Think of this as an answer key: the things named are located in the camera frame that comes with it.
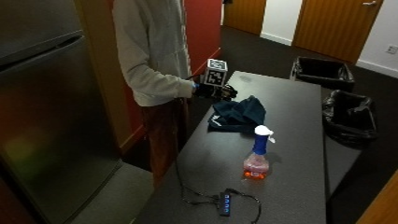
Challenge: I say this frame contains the dark blue cloth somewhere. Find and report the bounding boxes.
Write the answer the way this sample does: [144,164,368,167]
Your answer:
[207,95,268,135]

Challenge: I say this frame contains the white marker cube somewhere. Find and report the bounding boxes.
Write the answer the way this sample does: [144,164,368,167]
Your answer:
[202,58,230,88]

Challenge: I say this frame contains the the person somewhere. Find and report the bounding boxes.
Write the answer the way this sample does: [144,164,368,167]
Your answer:
[111,0,198,189]

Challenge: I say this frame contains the pink spray bottle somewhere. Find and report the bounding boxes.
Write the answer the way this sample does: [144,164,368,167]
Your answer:
[243,124,276,180]

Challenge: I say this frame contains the black lined trash bin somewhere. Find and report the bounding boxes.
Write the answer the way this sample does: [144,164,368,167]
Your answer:
[321,90,380,147]
[291,56,357,92]

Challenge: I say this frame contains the wooden door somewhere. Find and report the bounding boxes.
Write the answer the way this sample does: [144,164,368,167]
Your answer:
[223,0,268,35]
[292,0,387,64]

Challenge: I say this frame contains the black usb hub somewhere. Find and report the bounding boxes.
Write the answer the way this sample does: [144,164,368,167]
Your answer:
[219,191,234,217]

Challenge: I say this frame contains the stainless steel refrigerator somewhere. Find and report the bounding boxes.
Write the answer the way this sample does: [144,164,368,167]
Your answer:
[0,0,124,224]

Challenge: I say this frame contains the black cable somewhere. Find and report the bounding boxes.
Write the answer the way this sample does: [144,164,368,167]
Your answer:
[175,155,264,224]

